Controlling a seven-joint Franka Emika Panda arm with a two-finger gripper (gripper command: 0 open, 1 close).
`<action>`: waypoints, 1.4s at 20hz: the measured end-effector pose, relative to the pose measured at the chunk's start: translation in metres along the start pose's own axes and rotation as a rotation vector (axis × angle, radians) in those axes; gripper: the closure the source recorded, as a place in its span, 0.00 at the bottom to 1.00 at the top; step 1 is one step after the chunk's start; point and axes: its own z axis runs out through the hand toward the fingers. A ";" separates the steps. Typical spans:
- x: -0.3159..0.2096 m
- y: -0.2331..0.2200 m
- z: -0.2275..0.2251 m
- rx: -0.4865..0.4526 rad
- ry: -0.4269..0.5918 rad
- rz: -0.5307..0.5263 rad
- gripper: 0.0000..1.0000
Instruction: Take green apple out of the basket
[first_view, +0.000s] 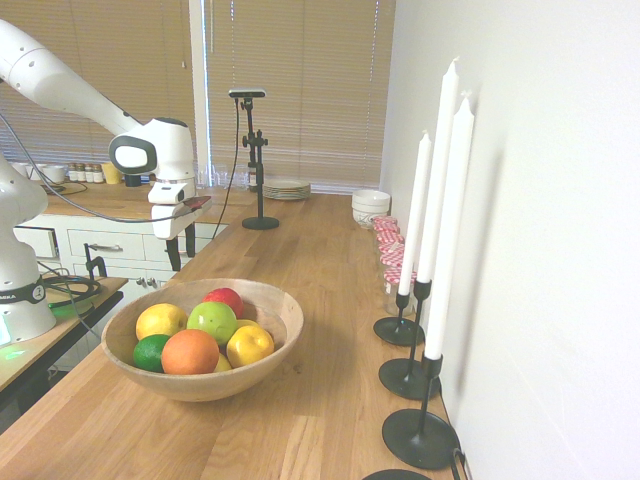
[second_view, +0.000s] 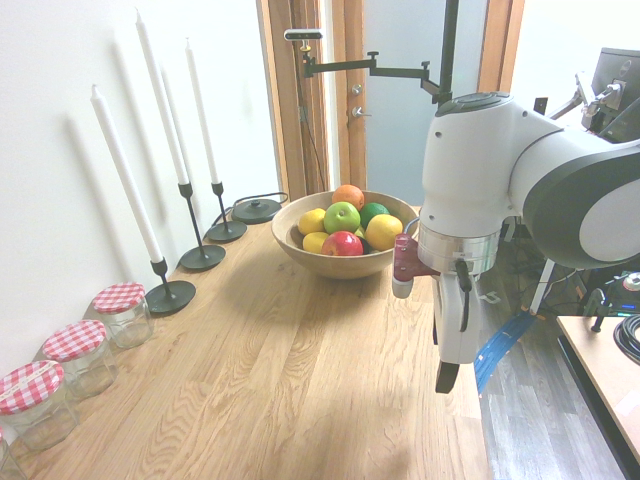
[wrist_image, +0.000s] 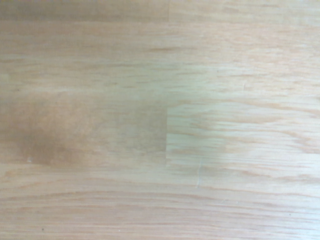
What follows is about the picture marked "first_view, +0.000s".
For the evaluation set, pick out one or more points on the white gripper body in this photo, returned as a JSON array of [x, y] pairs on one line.
[[172, 215]]

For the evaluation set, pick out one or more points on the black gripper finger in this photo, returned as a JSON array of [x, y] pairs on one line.
[[173, 255], [190, 240]]

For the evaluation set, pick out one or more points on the green apple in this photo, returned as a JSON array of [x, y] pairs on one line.
[[212, 322]]

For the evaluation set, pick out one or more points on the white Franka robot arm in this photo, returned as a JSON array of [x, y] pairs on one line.
[[50, 85]]

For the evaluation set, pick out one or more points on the large yellow apple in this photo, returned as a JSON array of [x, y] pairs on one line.
[[157, 320]]

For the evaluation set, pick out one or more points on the red apple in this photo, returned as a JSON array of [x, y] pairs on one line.
[[225, 298]]

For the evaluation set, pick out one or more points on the white drawer cabinet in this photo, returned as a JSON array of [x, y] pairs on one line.
[[125, 260]]

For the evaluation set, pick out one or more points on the clear drinking glass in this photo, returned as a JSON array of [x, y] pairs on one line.
[[241, 179], [203, 177], [220, 176]]

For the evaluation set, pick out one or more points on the black table clamp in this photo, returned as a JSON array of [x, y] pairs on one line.
[[92, 262]]

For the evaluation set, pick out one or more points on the small spice jar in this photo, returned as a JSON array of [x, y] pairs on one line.
[[90, 174], [98, 174], [72, 173], [81, 173]]

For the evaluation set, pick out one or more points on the orange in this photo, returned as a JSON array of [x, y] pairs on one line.
[[190, 352]]

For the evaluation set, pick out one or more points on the green lime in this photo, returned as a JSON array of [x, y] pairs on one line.
[[147, 352]]

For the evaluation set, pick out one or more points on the yellow lemon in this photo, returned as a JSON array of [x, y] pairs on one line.
[[250, 345], [223, 364], [247, 323]]

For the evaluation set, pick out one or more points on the stack of white plates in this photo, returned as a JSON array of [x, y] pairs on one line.
[[286, 191]]

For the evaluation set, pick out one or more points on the white mug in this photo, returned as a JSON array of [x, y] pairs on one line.
[[54, 174], [34, 171]]

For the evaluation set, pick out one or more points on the wooden fruit bowl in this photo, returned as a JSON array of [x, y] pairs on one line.
[[215, 385]]

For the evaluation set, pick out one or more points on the beige window blind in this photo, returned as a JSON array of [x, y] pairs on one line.
[[310, 100], [125, 60]]

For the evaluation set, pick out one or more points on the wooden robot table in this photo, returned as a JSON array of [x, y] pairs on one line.
[[30, 350]]

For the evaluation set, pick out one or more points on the white patterned bowl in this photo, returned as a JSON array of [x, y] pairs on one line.
[[367, 220]]

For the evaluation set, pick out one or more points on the white ceramic bowl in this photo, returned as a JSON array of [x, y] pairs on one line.
[[371, 200]]

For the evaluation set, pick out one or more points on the glass jar red checked lid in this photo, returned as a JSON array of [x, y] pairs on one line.
[[390, 248], [385, 222], [391, 261], [387, 236], [391, 292]]

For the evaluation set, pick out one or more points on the black candle holder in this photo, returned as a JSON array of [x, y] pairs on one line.
[[397, 476], [407, 377], [395, 330], [417, 440]]

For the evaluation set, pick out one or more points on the white taper candle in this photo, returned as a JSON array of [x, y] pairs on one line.
[[415, 215], [440, 165], [450, 225]]

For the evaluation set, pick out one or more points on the wrist camera with red mount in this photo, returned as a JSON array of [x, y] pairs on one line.
[[197, 202]]

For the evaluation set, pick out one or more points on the black camera stand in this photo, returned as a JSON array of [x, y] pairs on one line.
[[260, 222]]

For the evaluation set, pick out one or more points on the black stereo camera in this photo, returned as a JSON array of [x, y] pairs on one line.
[[247, 93]]

